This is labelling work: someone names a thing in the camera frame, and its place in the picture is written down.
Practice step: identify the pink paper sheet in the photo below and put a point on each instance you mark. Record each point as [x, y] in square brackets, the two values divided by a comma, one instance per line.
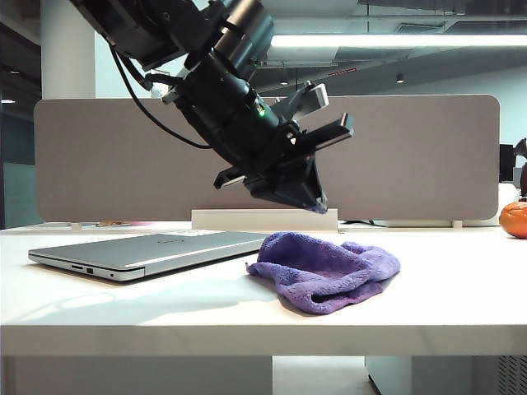
[123, 224]

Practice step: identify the black monitor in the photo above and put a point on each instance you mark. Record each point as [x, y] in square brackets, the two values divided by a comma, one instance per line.
[506, 162]

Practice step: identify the black ceiling spotlight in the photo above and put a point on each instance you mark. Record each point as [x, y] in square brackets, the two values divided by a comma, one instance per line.
[399, 78]

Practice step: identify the orange tangerine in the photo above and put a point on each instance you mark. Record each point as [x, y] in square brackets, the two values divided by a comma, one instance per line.
[514, 220]

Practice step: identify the small white divider foot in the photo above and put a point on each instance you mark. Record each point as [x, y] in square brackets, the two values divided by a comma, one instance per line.
[74, 226]
[457, 224]

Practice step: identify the purple microfibre rag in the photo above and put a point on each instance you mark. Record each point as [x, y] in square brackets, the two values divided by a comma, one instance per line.
[321, 267]

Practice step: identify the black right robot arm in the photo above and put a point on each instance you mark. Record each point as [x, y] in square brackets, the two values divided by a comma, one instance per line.
[144, 29]

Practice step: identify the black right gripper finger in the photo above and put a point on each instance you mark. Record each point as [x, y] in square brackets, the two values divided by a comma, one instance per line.
[263, 188]
[304, 185]

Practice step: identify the grey perforated cabinet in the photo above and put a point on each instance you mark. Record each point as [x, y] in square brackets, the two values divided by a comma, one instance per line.
[444, 376]

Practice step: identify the silver closed laptop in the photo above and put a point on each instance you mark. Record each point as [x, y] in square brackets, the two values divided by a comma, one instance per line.
[123, 255]

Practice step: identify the dark maroon figure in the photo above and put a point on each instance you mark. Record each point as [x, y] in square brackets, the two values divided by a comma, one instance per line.
[523, 173]

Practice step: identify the grey fabric desk divider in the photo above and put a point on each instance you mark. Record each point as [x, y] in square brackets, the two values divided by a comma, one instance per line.
[103, 164]

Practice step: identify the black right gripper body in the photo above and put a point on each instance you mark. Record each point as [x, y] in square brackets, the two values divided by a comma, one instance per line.
[247, 131]

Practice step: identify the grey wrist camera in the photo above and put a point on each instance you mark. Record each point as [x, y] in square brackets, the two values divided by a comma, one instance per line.
[318, 98]

